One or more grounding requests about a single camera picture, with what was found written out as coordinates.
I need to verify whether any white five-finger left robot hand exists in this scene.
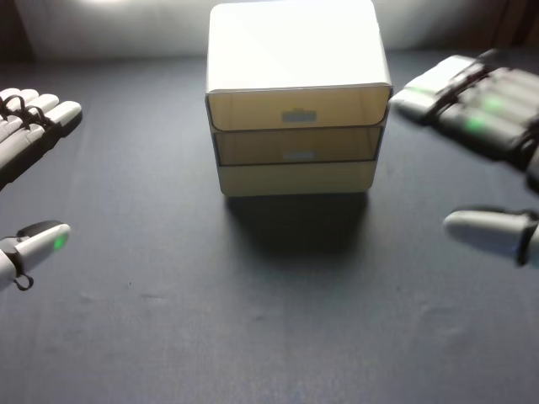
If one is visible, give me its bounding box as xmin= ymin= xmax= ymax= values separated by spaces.
xmin=0 ymin=87 xmax=83 ymax=292

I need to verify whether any white box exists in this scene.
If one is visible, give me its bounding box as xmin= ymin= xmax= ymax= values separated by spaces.
xmin=205 ymin=1 xmax=393 ymax=197

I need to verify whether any grey table cloth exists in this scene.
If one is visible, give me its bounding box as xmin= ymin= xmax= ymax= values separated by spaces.
xmin=0 ymin=48 xmax=539 ymax=404

